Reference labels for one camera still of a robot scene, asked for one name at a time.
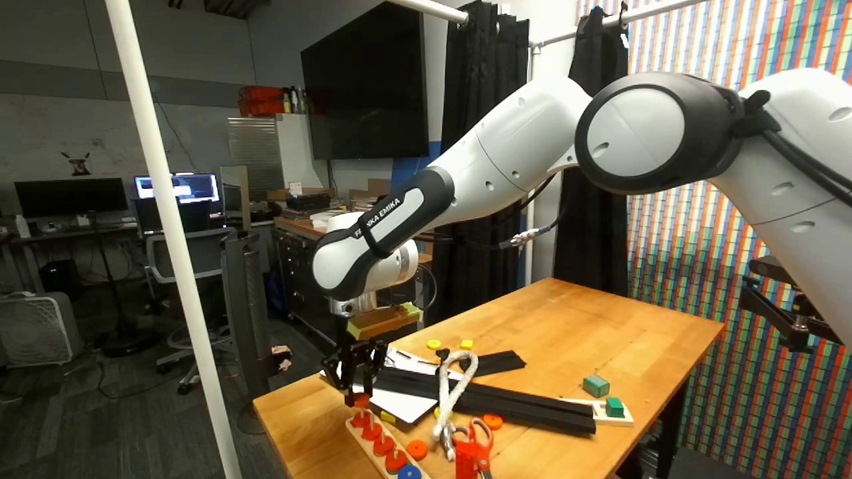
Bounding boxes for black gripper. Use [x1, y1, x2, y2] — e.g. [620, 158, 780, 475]
[322, 342, 388, 408]

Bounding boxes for white paper sheet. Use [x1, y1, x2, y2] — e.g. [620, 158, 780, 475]
[320, 343, 448, 429]

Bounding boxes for black workbench with wooden top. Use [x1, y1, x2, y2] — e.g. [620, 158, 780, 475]
[268, 216, 429, 358]

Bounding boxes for red block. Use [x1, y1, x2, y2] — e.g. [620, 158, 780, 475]
[453, 440, 489, 479]

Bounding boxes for grey cylinder stand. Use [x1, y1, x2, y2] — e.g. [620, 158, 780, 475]
[218, 226, 275, 396]

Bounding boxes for long black track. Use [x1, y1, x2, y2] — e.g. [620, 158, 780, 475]
[367, 360, 598, 440]

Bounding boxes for white cabinet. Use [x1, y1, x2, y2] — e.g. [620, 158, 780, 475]
[227, 111, 322, 195]

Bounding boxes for white pole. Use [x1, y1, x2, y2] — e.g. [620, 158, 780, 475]
[101, 0, 246, 479]

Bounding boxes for lit computer monitor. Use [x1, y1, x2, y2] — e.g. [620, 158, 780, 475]
[130, 171, 224, 210]

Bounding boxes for large black screen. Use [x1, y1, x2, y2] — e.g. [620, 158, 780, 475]
[299, 4, 432, 165]

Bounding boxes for red box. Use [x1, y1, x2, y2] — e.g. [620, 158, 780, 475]
[236, 86, 288, 121]

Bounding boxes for black computer monitor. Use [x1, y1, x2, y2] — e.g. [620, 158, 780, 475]
[10, 177, 130, 220]

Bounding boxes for multicolour patterned backdrop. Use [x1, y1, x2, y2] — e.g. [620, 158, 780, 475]
[576, 0, 852, 479]

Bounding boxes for white horizontal rod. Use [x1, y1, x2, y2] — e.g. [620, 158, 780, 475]
[384, 0, 472, 25]

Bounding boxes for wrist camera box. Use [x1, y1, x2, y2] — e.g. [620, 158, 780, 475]
[343, 304, 425, 347]

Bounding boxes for white rope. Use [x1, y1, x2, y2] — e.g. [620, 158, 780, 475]
[429, 348, 481, 449]

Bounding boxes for black antler wall ornament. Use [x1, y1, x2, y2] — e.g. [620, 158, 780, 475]
[59, 150, 95, 178]

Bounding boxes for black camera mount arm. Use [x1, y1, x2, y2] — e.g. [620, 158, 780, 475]
[738, 252, 846, 358]

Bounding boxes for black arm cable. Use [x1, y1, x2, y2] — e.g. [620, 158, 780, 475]
[742, 87, 852, 210]

